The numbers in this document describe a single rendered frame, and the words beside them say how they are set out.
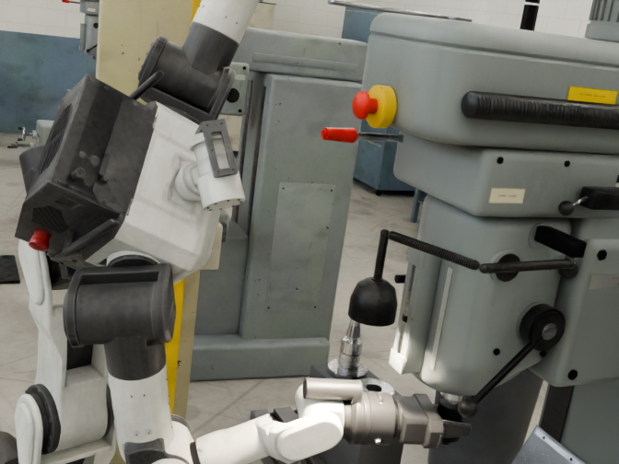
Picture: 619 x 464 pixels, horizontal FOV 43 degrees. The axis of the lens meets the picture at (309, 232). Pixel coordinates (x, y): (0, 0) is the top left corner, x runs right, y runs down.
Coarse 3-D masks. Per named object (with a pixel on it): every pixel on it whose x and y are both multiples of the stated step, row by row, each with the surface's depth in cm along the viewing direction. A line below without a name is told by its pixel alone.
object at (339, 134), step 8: (328, 128) 119; (336, 128) 119; (344, 128) 120; (352, 128) 120; (328, 136) 118; (336, 136) 119; (344, 136) 119; (352, 136) 120; (360, 136) 121; (368, 136) 122; (376, 136) 122; (384, 136) 123; (392, 136) 124; (400, 136) 124
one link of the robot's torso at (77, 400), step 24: (24, 264) 150; (48, 288) 146; (48, 312) 146; (48, 336) 150; (48, 360) 154; (72, 360) 158; (96, 360) 160; (48, 384) 156; (72, 384) 153; (96, 384) 157; (48, 408) 153; (72, 408) 155; (96, 408) 158; (48, 432) 154; (72, 432) 155; (96, 432) 160
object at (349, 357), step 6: (342, 348) 171; (348, 348) 170; (354, 348) 170; (360, 348) 171; (342, 354) 171; (348, 354) 170; (354, 354) 170; (360, 354) 172; (342, 360) 171; (348, 360) 170; (354, 360) 170; (342, 366) 171; (348, 366) 171; (354, 366) 171
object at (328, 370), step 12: (336, 360) 176; (312, 372) 175; (324, 372) 172; (336, 372) 170; (348, 372) 171; (360, 372) 172; (372, 384) 167; (384, 384) 168; (348, 444) 164; (396, 444) 165; (324, 456) 172; (336, 456) 168; (348, 456) 164; (360, 456) 161; (372, 456) 163; (384, 456) 165; (396, 456) 167
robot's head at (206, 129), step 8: (216, 120) 116; (224, 120) 116; (200, 128) 116; (208, 128) 115; (216, 128) 116; (224, 128) 116; (200, 136) 117; (208, 136) 115; (224, 136) 116; (208, 144) 115; (224, 144) 116; (208, 152) 115; (232, 152) 116; (216, 160) 114; (232, 160) 115; (216, 168) 114; (224, 168) 115; (232, 168) 115; (216, 176) 114; (224, 176) 115
